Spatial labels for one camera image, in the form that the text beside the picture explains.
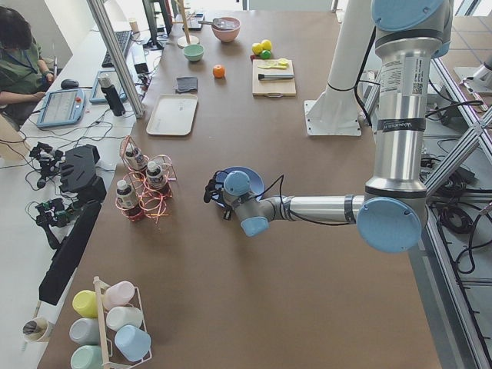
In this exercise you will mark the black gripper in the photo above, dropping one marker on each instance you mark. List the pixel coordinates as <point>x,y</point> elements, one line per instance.
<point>227,212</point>

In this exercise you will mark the blue plate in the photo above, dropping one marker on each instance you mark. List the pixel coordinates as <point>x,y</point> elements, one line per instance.
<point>253,182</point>

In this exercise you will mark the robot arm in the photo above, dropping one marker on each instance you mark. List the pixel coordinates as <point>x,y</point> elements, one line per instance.
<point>390,215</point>

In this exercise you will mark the dark tea bottle middle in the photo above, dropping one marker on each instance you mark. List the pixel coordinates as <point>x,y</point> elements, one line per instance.
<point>156,178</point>

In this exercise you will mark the dark tea bottle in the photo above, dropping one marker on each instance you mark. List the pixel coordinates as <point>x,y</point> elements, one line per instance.
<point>135,159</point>
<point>156,178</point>
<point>128,201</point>

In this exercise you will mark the dark tea bottle far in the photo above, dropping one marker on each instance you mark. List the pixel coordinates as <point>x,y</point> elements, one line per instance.
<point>135,159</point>

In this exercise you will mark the cream rabbit tray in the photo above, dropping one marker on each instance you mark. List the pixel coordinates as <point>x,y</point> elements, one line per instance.
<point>173,115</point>

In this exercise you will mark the dark tea bottle near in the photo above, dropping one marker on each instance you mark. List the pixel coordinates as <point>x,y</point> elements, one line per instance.
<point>128,201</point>

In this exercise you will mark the grey cloth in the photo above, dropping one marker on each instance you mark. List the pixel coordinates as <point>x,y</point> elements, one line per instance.
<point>186,84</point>

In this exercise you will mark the orange fruit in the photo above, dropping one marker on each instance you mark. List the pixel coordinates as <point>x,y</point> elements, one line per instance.
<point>219,71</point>

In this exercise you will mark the steel muddler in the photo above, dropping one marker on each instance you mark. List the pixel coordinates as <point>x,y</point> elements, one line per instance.
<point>275,76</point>

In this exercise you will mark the wooden cutting board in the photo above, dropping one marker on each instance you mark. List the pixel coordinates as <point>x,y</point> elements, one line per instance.
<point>272,88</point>

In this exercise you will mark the pink cup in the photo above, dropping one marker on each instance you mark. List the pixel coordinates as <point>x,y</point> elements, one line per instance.
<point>118,294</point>

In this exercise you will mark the green bowl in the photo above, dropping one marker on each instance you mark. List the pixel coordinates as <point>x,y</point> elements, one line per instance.
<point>194,52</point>

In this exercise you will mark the black thermos bottle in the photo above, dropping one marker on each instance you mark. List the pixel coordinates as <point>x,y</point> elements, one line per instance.
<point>112,96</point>

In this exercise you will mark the lemon slice upper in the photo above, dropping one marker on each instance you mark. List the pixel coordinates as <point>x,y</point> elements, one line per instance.
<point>283,62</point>

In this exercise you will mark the green lime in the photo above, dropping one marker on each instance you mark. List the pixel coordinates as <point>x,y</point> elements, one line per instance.
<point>265,54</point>

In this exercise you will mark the blue teach pendant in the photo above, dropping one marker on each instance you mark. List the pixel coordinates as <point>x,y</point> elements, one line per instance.
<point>62,107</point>
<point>97,96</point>

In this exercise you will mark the yellow lemon lower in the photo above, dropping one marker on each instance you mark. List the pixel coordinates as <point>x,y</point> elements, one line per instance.
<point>257,48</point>

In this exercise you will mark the yellow lemon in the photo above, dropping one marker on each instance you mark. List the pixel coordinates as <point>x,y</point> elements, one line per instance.
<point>265,45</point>
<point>257,48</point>

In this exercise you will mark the wooden cup tree stand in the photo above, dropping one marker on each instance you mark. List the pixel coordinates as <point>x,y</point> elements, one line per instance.
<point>180,18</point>

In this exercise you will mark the yellow lemon upper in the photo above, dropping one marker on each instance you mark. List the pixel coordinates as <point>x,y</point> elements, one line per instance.
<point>265,45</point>

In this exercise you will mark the pink ice bowl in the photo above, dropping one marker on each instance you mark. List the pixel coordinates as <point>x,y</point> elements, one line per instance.
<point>226,29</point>

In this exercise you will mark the white cup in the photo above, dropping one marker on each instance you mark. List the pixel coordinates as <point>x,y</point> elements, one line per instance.
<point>120,316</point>

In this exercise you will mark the metal ice scoop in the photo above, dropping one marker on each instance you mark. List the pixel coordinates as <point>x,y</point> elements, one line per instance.
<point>221,23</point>

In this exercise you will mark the yellow cup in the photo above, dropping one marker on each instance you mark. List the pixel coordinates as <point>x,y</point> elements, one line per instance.
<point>85,304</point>

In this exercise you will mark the light blue cup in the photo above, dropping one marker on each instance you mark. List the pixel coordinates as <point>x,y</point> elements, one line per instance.
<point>133,342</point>

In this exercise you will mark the computer mouse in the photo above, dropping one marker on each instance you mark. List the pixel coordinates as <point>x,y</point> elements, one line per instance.
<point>69,84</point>

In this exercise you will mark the grey cup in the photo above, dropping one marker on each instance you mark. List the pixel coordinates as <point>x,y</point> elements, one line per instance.
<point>85,331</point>

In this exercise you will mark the pale green cup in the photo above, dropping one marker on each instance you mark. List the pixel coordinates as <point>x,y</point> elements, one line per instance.
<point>87,357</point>

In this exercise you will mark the seated person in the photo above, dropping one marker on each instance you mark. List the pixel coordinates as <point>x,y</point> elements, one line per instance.
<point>25,76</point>

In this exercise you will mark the paper cup with brush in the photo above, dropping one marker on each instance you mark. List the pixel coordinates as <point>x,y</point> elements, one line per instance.
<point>37,330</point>

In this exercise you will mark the copper wire bottle rack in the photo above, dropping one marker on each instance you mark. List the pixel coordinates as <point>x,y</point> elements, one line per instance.
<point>153,203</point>

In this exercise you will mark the white camera stand base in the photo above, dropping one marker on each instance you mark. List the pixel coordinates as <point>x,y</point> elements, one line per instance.
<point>335,112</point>

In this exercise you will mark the white wire cup rack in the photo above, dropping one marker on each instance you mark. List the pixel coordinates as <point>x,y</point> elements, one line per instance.
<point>111,356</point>

